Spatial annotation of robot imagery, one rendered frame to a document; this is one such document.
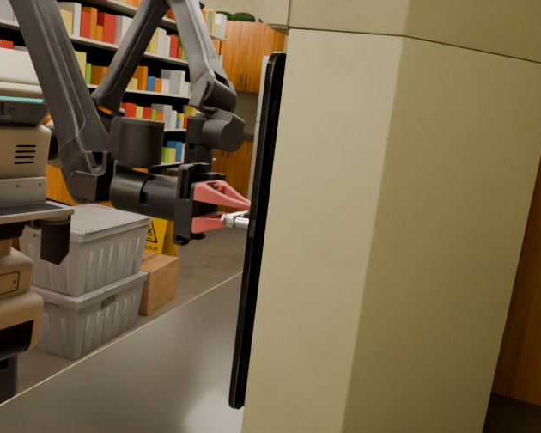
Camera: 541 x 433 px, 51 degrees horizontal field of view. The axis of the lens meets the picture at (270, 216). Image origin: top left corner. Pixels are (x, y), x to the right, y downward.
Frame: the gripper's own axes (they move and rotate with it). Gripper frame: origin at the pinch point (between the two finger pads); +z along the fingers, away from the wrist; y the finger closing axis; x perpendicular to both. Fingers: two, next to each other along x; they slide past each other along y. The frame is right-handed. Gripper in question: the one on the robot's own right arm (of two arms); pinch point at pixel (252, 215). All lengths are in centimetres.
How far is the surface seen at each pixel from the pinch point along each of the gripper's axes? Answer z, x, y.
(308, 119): 9.4, -10.8, 12.6
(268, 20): 4.0, -10.9, 21.6
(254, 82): -230, 509, 36
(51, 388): -21.4, -9.7, -26.0
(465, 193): 24.6, -3.2, 7.1
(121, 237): -145, 173, -62
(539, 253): 35.0, 26.5, -3.1
